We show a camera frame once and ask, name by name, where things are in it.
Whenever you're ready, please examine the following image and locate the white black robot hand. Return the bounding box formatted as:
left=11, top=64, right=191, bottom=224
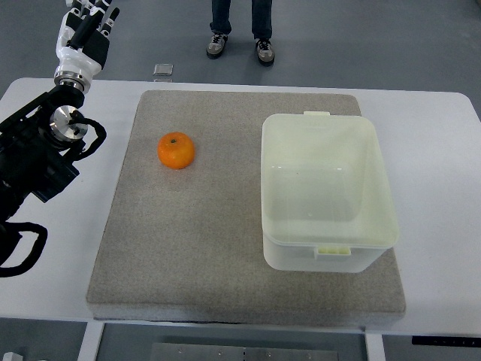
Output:
left=54, top=0, right=119, bottom=94

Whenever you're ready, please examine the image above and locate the orange fruit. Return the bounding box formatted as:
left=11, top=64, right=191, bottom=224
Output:
left=157, top=132, right=195, bottom=169

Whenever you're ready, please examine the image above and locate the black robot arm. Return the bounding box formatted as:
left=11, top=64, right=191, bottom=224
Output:
left=1, top=85, right=107, bottom=278

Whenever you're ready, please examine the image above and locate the white plastic box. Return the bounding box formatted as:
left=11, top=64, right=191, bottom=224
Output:
left=260, top=111, right=400, bottom=273

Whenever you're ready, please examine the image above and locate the silver floor plate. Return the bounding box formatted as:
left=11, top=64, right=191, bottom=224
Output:
left=153, top=63, right=174, bottom=77

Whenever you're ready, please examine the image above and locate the person in jeans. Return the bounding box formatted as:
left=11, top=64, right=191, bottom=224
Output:
left=205, top=0, right=276, bottom=68

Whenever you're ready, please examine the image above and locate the grey felt mat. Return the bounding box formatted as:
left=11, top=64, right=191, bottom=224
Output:
left=86, top=90, right=406, bottom=326

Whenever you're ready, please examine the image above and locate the white table leg left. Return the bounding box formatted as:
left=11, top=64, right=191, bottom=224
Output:
left=77, top=321, right=104, bottom=361

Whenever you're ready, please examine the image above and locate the white table leg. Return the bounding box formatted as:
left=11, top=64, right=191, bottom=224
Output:
left=365, top=333, right=386, bottom=361
left=77, top=321, right=104, bottom=361

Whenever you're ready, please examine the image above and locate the small white floor object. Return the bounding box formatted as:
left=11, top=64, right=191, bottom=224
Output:
left=2, top=351, right=23, bottom=361

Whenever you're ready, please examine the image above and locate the white table leg right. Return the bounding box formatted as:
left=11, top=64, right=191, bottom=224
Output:
left=365, top=333, right=386, bottom=361

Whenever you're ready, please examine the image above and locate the black table control panel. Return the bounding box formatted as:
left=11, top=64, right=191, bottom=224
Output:
left=411, top=335, right=481, bottom=348

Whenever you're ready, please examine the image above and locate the grey metal base plate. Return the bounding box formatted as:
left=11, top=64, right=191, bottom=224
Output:
left=150, top=343, right=339, bottom=361

